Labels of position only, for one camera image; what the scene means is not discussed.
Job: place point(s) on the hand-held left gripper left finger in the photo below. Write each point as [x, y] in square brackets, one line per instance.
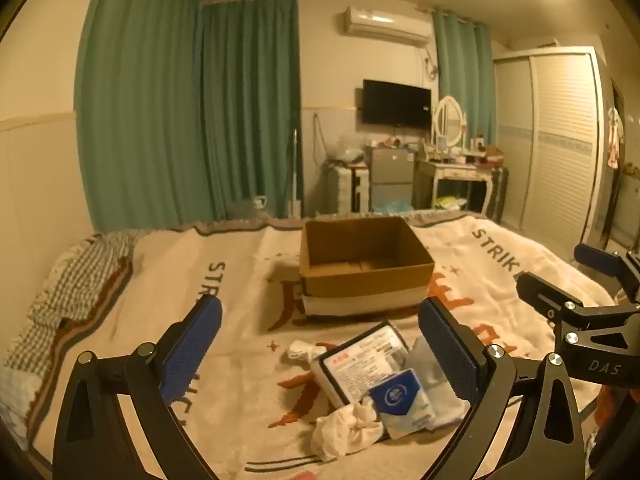
[192, 345]

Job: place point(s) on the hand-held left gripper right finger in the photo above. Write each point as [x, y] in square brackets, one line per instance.
[450, 355]

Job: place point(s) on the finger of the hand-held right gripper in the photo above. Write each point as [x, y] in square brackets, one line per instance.
[597, 258]
[542, 295]

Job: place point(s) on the translucent plastic packet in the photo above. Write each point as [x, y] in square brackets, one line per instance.
[414, 360]

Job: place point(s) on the blue and white packet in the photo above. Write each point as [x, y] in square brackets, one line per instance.
[397, 395]

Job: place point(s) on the labelled white wipes packet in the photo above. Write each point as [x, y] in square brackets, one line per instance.
[355, 367]

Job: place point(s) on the small white sock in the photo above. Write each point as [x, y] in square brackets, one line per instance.
[302, 350]

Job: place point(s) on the brown cardboard box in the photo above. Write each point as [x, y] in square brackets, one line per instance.
[365, 280]

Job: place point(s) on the white cloth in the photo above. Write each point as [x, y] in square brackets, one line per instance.
[345, 430]

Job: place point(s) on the cream printed blanket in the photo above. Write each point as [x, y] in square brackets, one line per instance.
[240, 280]

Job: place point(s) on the white slatted wardrobe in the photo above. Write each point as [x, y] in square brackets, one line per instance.
[555, 150]

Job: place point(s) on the hanging printed shirt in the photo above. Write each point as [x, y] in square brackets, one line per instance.
[614, 140]

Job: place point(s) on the bin with yellow bag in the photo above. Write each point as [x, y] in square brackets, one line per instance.
[450, 203]

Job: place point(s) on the grey checked quilt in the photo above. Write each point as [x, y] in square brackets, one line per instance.
[75, 280]

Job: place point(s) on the white dressing table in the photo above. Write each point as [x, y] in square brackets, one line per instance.
[457, 172]

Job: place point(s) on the large clear water bottle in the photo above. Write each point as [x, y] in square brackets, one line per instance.
[256, 207]

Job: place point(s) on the cosmetics on dressing table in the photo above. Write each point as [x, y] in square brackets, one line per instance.
[480, 155]

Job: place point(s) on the blue plastic bag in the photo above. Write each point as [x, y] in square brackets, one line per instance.
[395, 206]

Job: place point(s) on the grey mini fridge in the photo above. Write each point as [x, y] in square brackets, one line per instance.
[390, 170]

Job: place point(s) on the white stick vacuum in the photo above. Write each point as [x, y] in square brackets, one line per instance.
[296, 180]

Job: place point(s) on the white oval vanity mirror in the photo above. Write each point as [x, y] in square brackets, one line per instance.
[449, 121]

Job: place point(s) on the white storage cabinet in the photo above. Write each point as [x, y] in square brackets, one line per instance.
[342, 187]

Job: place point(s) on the narrow green curtain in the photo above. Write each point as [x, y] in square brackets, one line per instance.
[465, 70]

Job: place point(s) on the clear plastic bag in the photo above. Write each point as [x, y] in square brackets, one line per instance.
[345, 149]

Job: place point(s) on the wide green curtain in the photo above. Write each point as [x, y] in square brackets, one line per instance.
[140, 110]

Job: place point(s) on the white air conditioner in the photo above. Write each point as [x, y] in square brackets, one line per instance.
[385, 25]

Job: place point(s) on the black wall television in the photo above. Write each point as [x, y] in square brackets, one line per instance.
[395, 104]

